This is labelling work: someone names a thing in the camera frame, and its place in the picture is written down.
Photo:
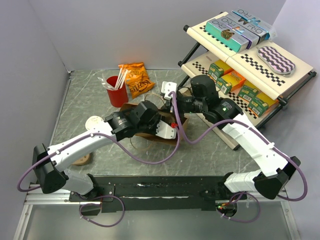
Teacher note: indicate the blue cookie box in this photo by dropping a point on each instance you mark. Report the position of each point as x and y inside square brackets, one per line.
[250, 18]

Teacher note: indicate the aluminium rail frame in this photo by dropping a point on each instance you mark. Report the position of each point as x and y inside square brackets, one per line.
[34, 198]

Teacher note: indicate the teal cookie box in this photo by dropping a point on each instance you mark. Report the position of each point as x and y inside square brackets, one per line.
[226, 35]

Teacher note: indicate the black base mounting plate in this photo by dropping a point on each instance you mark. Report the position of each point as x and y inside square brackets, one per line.
[144, 193]

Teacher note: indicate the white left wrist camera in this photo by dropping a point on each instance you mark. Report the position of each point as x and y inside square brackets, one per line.
[165, 131]

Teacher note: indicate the brown paper bag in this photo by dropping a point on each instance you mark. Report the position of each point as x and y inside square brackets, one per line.
[168, 117]

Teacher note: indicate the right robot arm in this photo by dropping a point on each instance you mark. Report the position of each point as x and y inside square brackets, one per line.
[275, 168]

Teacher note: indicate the purple wavy sleep mask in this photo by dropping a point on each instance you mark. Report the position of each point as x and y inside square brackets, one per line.
[277, 62]

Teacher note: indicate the white paper-wrapped straw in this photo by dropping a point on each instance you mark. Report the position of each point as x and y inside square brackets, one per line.
[122, 79]
[120, 72]

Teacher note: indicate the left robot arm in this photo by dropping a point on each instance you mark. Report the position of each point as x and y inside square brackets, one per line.
[53, 162]

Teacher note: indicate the white plastic cup lid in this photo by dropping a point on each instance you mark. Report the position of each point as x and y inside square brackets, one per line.
[92, 121]

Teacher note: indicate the brown cardboard cup carrier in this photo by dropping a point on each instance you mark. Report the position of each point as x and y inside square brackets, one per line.
[82, 161]

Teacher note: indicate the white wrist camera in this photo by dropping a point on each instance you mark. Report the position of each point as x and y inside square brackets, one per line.
[165, 131]
[166, 88]

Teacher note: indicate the orange snack box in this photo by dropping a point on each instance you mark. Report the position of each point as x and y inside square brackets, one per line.
[237, 79]

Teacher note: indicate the red plastic cup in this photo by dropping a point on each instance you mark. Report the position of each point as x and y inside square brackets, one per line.
[117, 97]

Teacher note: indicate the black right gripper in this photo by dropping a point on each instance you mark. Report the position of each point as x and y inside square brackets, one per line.
[178, 97]

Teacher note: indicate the purple cookie box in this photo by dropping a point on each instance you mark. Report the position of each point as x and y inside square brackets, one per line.
[252, 38]

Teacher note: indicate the orange chip bag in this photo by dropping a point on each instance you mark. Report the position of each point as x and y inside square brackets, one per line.
[137, 78]

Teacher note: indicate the cream two-tier display shelf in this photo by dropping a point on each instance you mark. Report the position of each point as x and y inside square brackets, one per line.
[209, 49]

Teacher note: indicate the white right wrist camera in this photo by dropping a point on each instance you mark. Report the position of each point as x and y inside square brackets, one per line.
[166, 88]

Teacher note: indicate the green yellow juice box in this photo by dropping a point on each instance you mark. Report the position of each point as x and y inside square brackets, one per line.
[226, 83]
[258, 106]
[248, 92]
[218, 69]

